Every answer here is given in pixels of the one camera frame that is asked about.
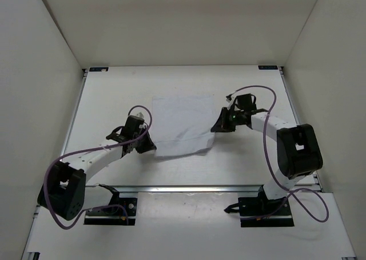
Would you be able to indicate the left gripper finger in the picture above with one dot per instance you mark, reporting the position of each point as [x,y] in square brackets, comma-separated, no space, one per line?
[148,143]
[142,148]

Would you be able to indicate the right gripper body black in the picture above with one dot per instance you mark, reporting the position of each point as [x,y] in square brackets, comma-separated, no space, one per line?
[238,119]

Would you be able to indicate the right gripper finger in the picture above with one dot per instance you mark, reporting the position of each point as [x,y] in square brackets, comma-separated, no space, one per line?
[223,117]
[224,128]

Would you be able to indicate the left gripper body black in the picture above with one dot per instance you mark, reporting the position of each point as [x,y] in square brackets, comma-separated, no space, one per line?
[139,134]

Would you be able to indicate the white skirt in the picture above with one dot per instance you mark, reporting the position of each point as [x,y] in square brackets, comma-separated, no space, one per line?
[181,125]

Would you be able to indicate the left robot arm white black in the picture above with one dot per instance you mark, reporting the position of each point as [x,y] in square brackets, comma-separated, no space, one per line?
[64,183]

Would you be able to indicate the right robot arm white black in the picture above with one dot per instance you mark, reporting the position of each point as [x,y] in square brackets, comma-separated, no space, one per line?
[298,153]

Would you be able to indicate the right blue label sticker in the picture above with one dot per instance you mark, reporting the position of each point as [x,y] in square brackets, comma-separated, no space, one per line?
[267,67]

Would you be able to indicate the blue label sticker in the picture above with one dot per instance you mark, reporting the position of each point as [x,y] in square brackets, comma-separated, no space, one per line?
[267,67]
[98,69]

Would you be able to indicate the left blue label sticker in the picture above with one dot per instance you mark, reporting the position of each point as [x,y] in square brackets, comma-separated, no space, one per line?
[98,69]

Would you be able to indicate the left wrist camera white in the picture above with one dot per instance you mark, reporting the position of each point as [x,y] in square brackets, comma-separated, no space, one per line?
[140,115]

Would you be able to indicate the aluminium rail front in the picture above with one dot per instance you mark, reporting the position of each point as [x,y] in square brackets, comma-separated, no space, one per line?
[189,189]

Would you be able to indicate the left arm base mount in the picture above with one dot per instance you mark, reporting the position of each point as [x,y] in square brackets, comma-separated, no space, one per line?
[107,206]

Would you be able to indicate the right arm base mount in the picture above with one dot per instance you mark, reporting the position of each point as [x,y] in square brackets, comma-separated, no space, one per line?
[260,211]

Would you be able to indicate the aluminium frame left edge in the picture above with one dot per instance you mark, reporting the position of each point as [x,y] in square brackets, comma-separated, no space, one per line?
[32,255]

